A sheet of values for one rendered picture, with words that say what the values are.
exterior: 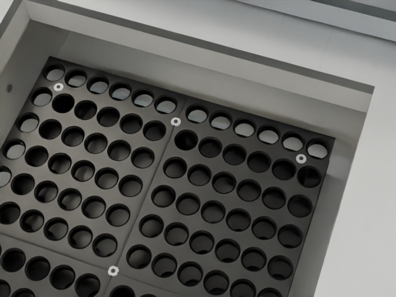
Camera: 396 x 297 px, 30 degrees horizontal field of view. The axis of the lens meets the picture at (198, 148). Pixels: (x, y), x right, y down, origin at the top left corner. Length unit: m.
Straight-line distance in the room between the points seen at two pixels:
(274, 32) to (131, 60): 0.15
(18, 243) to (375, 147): 0.19
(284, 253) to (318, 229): 0.08
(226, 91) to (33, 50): 0.13
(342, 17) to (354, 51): 0.02
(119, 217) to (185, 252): 0.06
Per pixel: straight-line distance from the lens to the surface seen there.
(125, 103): 0.43
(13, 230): 0.41
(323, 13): 0.39
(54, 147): 0.42
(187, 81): 0.51
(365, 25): 0.39
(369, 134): 0.37
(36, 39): 0.50
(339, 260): 0.34
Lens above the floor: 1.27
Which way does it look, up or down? 63 degrees down
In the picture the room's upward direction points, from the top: 5 degrees counter-clockwise
